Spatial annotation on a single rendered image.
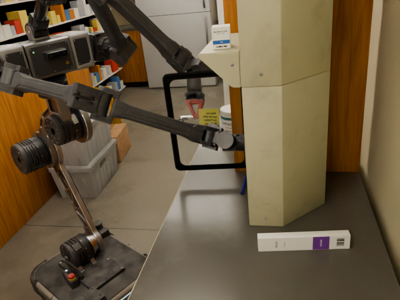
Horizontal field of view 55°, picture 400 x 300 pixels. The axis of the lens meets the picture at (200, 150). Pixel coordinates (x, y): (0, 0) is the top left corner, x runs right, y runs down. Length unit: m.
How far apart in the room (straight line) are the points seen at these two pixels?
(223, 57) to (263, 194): 0.45
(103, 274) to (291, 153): 1.42
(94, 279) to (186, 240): 1.09
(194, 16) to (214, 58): 5.03
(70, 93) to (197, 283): 0.66
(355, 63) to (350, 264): 0.69
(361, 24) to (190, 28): 4.84
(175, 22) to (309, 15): 5.13
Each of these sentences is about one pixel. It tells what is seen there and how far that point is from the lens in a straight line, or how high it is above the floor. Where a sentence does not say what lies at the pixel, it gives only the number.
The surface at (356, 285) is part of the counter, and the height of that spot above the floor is 0.94.
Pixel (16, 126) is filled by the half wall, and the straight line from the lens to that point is 3.37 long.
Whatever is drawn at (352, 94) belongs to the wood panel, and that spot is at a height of 1.26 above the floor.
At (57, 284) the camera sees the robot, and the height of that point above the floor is 0.24.
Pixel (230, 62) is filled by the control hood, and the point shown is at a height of 1.48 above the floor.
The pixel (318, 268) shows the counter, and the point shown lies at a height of 0.94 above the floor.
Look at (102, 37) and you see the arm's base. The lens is 1.83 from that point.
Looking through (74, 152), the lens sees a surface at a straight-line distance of 3.35.
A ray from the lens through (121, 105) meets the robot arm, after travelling 1.24.
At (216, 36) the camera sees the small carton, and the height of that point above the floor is 1.55.
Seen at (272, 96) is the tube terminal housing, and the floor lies 1.38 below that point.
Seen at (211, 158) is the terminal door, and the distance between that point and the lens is 1.53.
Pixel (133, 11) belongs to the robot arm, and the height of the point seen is 1.61.
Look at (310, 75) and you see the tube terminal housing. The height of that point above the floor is 1.41.
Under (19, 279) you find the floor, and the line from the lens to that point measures 2.93.
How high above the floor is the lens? 1.72
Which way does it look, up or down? 25 degrees down
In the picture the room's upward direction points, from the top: 6 degrees counter-clockwise
